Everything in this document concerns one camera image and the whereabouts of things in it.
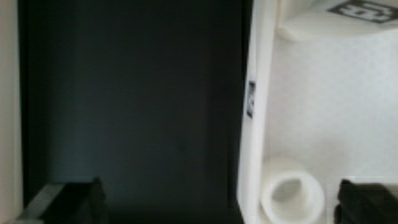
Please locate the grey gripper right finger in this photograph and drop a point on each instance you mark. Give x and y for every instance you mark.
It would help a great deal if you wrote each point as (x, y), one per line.
(368, 203)

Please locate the white desk leg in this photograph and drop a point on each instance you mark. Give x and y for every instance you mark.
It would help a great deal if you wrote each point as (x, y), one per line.
(334, 18)

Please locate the white desk top tray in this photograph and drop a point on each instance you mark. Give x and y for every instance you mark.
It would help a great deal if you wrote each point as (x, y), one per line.
(320, 118)

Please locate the white front fence bar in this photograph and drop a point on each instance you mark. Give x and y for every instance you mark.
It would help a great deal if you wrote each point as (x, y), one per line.
(11, 178)

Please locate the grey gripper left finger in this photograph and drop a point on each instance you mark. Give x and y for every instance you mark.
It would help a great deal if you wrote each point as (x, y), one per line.
(70, 203)

